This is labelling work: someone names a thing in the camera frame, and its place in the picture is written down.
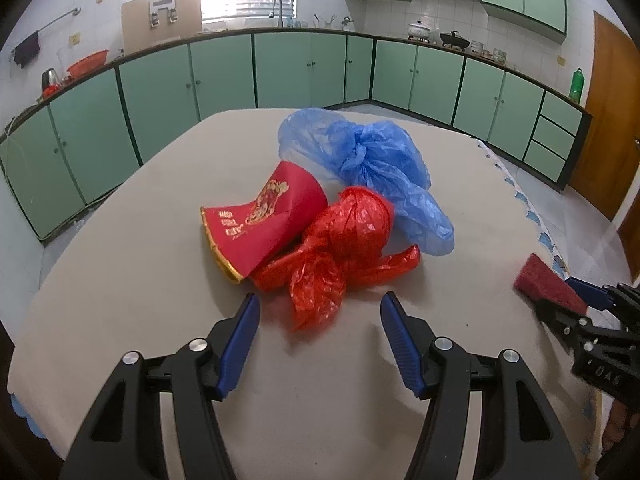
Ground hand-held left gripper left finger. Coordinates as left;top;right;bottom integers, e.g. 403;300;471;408
60;292;262;480

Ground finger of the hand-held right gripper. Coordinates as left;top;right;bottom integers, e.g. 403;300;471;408
566;276;640;332
535;300;603;357

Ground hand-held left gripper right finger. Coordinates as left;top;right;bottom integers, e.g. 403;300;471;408
380;290;583;480

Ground dark red scouring pad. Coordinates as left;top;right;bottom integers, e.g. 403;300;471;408
513;254;590;315

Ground red plastic bag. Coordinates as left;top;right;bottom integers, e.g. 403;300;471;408
250;186;422;332

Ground person's right hand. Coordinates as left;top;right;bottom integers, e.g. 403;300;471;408
600;399;640;461

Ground wooden table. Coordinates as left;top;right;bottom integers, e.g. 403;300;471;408
580;385;606;466

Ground red paper cup gold print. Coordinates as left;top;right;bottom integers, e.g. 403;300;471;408
200;161;328;285

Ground green drawer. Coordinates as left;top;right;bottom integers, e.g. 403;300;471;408
524;140;568;184
532;115;576;161
540;91;584;136

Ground wooden door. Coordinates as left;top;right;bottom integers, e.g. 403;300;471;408
570;10;640;221

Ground blue plastic bag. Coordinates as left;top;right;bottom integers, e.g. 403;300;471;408
277;107;456;257

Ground green base cabinets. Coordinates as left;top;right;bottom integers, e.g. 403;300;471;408
0;27;593;246

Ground red plastic basin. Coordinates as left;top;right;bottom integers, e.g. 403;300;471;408
66;50;110;77

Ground cardboard box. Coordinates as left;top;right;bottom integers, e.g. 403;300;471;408
121;0;202;56

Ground dark towel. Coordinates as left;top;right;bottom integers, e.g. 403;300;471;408
12;32;41;69

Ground metal towel rail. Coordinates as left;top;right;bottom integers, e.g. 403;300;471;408
11;6;82;53

